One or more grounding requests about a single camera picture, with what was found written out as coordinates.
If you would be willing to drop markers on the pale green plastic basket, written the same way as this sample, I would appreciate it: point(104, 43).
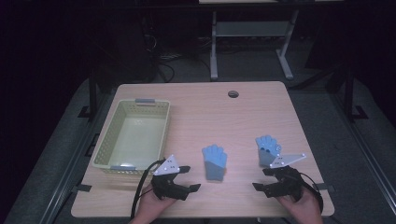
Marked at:
point(137, 133)

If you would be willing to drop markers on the person's left hand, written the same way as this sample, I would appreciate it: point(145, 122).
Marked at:
point(152, 207)

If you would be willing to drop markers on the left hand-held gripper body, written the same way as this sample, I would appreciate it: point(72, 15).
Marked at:
point(169, 186)

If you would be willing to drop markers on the aluminium floor rail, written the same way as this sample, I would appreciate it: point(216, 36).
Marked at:
point(71, 161)
point(367, 149)

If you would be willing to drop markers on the black table edge clamp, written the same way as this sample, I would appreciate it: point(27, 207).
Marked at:
point(81, 188)
point(92, 144)
point(327, 187)

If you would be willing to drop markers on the blue and grey glove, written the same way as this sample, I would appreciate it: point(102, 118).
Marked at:
point(265, 149)
point(214, 161)

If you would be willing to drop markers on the white metal frame table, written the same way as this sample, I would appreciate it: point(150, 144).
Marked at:
point(253, 28)

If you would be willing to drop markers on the person's right hand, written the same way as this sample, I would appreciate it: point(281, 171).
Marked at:
point(306, 210)

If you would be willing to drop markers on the black metal post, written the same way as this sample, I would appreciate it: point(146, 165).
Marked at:
point(92, 93)
point(349, 93)

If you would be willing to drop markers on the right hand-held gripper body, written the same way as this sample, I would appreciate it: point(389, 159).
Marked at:
point(288, 185)

